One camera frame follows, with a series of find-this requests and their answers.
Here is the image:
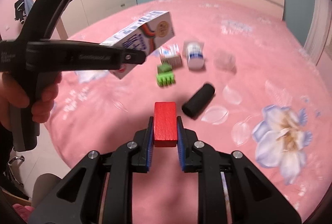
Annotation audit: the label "white milk carton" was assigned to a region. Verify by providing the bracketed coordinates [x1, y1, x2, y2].
[100, 10, 176, 80]

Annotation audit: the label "red wooden block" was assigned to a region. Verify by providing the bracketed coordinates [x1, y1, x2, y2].
[153, 102, 178, 148]

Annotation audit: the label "green toy brick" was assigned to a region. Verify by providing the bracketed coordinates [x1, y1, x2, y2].
[156, 71, 176, 87]

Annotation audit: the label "black foam cylinder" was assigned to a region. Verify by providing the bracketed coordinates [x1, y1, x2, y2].
[181, 83, 215, 119]

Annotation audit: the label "white red medicine box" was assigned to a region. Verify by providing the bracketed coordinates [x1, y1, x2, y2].
[159, 44, 182, 68]

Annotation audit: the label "person's left hand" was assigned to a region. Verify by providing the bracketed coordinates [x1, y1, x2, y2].
[0, 71, 63, 131]

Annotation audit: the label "dark green small block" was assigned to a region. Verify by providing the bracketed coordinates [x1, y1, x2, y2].
[157, 63, 172, 74]

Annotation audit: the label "blue clothes on rack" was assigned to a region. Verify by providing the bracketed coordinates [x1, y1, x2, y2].
[14, 0, 34, 24]

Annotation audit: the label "pink floral bed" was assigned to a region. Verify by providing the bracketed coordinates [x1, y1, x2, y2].
[46, 0, 331, 220]

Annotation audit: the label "clear plastic cup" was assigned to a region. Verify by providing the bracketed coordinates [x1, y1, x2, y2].
[213, 51, 236, 73]

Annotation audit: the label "pink white curtain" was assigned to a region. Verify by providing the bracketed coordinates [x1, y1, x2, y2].
[304, 0, 331, 65]

